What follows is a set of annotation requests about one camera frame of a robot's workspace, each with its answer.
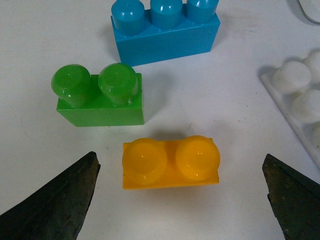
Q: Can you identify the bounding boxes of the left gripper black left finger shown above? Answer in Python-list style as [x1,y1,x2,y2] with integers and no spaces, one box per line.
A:
[0,151,101,240]

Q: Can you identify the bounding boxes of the green two-stud toy block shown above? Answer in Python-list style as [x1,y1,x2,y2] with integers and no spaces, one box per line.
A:
[51,63,145,127]

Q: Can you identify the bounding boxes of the yellow two-stud toy block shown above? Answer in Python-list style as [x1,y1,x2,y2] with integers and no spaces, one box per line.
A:
[122,135,221,190]

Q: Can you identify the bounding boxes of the white desk lamp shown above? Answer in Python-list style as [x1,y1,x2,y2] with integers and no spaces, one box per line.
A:
[298,0,320,24]

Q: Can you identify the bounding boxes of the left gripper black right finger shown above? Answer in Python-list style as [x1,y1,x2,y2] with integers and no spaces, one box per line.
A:
[262,154,320,240]

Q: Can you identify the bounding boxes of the white studded base plate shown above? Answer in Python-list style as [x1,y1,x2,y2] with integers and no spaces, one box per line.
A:
[260,51,320,167]

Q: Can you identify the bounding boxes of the blue three-stud toy block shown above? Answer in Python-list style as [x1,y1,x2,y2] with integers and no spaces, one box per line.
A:
[111,0,220,66]

